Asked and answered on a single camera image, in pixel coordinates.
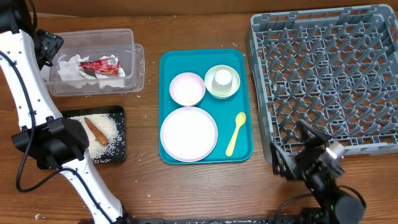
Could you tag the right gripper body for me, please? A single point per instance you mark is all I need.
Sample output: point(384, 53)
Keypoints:
point(318, 177)

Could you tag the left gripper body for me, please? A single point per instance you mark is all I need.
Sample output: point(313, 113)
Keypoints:
point(46, 46)

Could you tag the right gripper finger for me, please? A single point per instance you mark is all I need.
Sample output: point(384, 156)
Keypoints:
point(310, 135)
point(282, 164)

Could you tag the white paper napkin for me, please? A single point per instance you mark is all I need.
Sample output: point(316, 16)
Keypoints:
point(71, 70)

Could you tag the red snack wrapper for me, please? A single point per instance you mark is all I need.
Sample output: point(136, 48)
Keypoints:
point(108, 66)

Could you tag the large white plate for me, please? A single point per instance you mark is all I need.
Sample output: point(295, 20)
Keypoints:
point(188, 134)

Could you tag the cream cup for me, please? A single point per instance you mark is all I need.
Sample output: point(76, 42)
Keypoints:
point(222, 81)

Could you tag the pile of white rice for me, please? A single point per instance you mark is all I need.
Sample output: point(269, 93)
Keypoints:
point(112, 130)

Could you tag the cream bowl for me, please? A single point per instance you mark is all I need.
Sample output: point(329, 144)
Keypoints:
point(209, 80)

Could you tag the pink white bowl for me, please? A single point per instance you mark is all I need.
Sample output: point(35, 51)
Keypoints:
point(187, 89)

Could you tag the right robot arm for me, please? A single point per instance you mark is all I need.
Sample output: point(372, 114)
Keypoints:
point(340, 204)

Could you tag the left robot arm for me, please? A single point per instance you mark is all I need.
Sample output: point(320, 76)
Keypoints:
point(37, 111)

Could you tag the grey dishwasher rack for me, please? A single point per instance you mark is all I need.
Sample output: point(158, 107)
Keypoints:
point(334, 68)

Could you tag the clear plastic bin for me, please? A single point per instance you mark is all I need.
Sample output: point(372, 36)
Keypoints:
point(98, 44)

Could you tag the yellow plastic spoon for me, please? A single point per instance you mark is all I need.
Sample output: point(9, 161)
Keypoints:
point(239, 121)

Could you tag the teal serving tray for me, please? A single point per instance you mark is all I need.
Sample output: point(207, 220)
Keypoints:
point(223, 111)

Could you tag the black tray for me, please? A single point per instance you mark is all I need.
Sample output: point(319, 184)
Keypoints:
point(51, 153)

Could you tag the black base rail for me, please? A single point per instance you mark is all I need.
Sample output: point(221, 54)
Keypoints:
point(214, 221)

